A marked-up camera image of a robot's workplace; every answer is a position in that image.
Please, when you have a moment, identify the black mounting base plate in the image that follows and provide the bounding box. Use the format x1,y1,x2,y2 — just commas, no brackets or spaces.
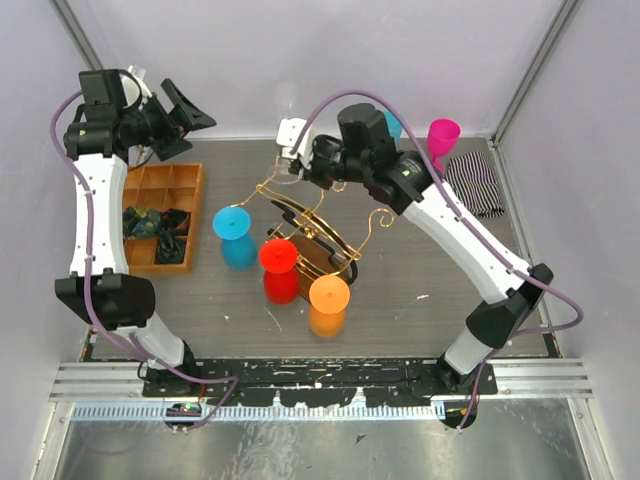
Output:
137,358,477,408

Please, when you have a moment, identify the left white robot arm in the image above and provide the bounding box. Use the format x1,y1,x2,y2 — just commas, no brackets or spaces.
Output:
50,69,216,396

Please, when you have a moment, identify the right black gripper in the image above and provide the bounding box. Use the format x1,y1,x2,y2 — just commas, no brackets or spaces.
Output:
290,134,370,190

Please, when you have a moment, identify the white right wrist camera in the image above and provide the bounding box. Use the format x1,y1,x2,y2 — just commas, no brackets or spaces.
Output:
276,118,308,160

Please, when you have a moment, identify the pink wine glass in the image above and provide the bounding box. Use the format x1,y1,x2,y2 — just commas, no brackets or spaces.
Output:
426,118,461,172

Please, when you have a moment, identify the gold wire glass rack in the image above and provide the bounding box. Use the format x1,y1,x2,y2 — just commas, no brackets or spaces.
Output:
237,173,395,300

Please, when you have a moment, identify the striped black white cloth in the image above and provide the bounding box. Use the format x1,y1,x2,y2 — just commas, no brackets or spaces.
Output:
445,151,505,218

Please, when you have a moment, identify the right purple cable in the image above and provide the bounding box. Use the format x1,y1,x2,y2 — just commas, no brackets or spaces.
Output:
292,89,585,431

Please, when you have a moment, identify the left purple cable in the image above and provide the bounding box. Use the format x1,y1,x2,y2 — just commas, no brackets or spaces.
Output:
50,89,240,430

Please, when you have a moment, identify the dark patterned rolled cloth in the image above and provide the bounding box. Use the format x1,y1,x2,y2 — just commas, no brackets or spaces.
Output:
155,209,191,265

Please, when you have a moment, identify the purple cable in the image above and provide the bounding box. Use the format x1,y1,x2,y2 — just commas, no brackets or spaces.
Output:
50,89,240,430
292,89,585,431

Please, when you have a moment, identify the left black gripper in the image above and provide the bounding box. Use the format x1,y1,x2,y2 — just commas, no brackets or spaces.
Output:
121,78,217,160

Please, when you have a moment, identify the orange wine glass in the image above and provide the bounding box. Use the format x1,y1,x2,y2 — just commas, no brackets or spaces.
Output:
309,275,351,338

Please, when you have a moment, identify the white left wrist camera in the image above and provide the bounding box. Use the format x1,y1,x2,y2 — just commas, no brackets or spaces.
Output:
120,65,152,110

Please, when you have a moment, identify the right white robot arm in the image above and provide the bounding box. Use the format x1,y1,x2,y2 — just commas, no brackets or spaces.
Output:
282,103,553,394

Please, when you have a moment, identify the green patterned rolled cloth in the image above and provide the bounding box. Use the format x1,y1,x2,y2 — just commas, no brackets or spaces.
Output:
122,206,161,240

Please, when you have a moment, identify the red wine glass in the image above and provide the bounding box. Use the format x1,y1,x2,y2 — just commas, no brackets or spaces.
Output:
259,238,299,305

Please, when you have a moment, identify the blue wine glass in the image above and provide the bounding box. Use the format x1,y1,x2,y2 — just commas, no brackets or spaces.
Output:
384,111,403,144
212,206,257,271

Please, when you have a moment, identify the wooden compartment tray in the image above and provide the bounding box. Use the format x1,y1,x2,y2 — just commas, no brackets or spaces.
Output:
122,163,205,276

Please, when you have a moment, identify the grey slotted cable duct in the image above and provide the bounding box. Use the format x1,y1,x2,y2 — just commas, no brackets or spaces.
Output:
70,401,445,422

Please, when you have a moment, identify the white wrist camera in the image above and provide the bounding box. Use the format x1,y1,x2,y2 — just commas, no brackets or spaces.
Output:
120,65,152,110
276,118,308,160

